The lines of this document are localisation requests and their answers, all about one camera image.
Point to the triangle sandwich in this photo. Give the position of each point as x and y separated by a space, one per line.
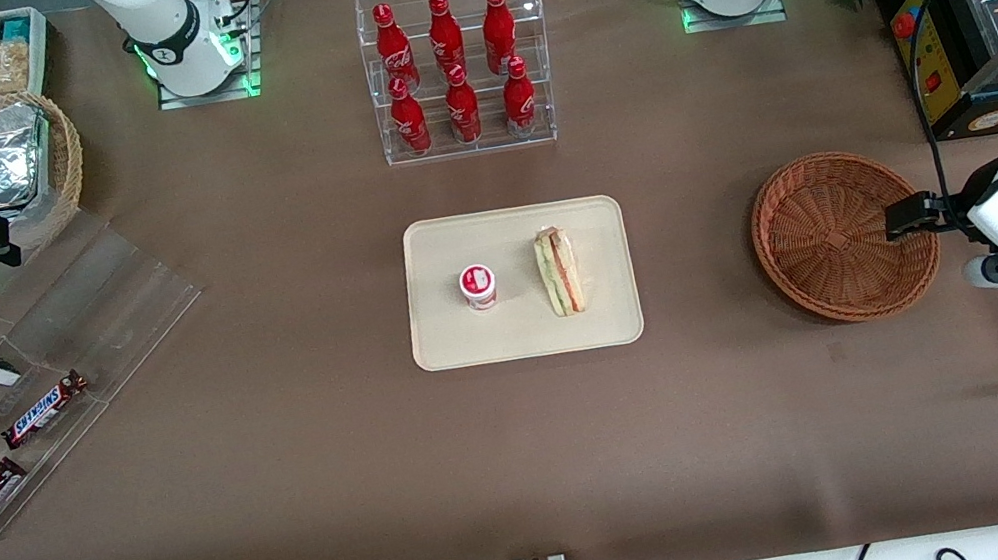
559 272

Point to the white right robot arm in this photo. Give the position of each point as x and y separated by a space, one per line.
164 32

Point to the round brown wicker basket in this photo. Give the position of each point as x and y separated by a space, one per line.
832 239

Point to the tan wicker basket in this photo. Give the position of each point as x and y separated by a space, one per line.
68 159

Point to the beige plastic tray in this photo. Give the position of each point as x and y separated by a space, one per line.
527 326

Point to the clear acrylic display stand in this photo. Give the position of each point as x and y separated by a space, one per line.
108 305

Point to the teal snack packet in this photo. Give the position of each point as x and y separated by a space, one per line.
15 28

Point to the red cola bottle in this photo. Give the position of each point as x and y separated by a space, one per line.
498 27
444 31
392 44
463 112
520 104
410 122

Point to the brown table cloth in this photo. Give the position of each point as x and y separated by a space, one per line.
294 507

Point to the clear acrylic bottle rack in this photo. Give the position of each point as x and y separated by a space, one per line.
487 145

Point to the white red yogurt cup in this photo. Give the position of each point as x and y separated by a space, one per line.
478 287

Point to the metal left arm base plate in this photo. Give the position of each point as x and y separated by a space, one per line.
699 23

